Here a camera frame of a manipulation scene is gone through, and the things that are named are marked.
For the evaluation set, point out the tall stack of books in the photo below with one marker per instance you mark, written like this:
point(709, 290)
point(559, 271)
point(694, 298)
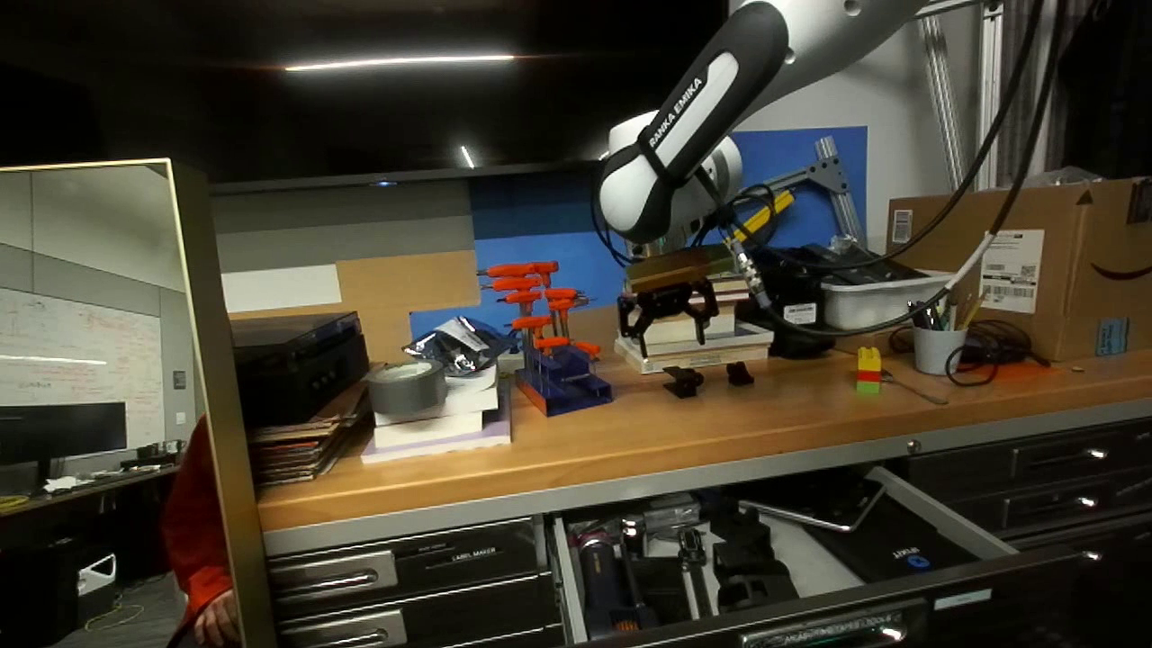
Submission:
point(738, 343)

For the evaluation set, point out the black clip part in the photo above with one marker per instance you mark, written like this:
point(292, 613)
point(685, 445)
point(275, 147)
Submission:
point(730, 519)

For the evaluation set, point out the black small plastic part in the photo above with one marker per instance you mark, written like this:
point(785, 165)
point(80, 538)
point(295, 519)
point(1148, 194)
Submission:
point(685, 383)

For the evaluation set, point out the long ceiling light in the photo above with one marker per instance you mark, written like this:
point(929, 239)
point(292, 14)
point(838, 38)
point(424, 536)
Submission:
point(396, 58)

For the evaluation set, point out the black tiny forked part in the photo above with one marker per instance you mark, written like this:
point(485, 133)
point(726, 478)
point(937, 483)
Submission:
point(738, 375)

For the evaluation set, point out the dark flat screen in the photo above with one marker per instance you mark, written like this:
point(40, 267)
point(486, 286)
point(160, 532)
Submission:
point(60, 433)

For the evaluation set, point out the white wall sheet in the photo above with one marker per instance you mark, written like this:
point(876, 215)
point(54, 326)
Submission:
point(282, 290)

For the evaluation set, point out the black blocky plastic part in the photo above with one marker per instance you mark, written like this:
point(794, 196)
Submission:
point(751, 560)

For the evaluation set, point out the black tablet with light edge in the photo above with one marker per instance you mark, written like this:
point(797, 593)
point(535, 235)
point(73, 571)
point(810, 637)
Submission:
point(830, 506)

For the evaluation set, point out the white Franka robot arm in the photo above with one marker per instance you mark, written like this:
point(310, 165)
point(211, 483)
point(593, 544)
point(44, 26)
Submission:
point(688, 113)

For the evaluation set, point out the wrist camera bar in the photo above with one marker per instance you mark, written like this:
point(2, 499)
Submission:
point(685, 271)

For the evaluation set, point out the aluminium frame post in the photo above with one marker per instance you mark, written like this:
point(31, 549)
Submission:
point(991, 97)

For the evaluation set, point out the grey duct tape roll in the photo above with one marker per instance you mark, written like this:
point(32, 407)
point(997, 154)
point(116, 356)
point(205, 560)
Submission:
point(406, 388)

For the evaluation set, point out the silver foil bag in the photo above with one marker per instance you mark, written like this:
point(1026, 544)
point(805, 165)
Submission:
point(456, 343)

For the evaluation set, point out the pens and tools bunch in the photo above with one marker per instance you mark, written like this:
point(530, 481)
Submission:
point(929, 315)

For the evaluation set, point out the black device with white label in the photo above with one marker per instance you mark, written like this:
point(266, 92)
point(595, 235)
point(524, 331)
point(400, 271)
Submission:
point(794, 301)

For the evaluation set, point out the black angular plastic part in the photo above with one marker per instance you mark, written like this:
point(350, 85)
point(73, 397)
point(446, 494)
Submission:
point(751, 593)

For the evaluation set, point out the small blue item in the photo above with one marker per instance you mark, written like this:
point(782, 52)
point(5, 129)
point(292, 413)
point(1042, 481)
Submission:
point(912, 560)

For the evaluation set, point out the brown cork board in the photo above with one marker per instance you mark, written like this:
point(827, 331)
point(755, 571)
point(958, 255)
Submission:
point(408, 293)

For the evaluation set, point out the wooden frame post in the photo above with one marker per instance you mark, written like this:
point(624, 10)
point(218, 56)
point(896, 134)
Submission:
point(227, 421)

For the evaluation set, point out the white plastic tub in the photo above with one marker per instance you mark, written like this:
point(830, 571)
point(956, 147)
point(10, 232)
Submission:
point(886, 301)

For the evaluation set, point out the person in red hoodie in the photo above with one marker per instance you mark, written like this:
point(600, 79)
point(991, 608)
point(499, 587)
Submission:
point(200, 542)

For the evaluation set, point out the silver metal tools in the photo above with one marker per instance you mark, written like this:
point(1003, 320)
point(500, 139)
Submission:
point(666, 523)

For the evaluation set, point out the black hard case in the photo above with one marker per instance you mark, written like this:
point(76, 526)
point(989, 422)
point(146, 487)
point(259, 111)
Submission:
point(300, 365)

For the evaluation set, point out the stack of dark flat books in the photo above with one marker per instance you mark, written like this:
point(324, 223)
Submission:
point(310, 448)

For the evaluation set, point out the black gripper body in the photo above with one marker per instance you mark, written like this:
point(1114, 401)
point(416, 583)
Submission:
point(666, 309)

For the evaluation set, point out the short ceiling light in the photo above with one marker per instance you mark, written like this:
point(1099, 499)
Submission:
point(464, 155)

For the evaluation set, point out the closed drawer bank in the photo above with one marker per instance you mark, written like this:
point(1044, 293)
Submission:
point(408, 587)
point(1044, 481)

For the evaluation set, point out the dark hand tools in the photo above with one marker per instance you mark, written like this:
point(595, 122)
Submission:
point(612, 577)

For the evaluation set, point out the open workbench drawer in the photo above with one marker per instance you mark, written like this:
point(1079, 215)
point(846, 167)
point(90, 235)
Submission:
point(940, 517)

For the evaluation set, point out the yellow red green lego block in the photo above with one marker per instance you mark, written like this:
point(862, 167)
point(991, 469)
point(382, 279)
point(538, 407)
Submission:
point(870, 365)

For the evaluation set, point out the white paper sheet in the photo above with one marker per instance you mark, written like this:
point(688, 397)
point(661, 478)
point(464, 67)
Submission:
point(823, 560)

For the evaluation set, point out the white pen cup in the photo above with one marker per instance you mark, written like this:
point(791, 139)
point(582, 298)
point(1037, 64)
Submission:
point(937, 350)

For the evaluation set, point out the cardboard shipping box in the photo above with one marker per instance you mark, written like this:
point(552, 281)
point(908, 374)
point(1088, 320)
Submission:
point(1081, 277)

